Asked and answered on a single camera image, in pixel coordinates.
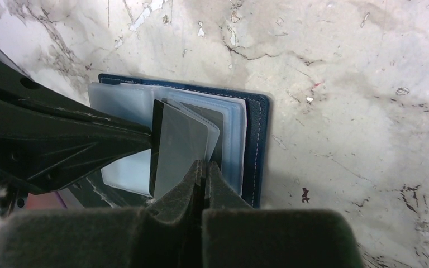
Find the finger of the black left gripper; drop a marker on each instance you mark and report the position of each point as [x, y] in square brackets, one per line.
[45, 148]
[20, 90]

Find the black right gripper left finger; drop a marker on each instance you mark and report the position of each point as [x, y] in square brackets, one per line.
[160, 235]

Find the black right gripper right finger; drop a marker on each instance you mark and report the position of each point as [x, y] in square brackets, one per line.
[237, 235]

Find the black gold-lined card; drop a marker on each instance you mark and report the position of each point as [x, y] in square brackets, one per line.
[179, 137]

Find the navy blue card holder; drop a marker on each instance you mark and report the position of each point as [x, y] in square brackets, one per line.
[258, 109]

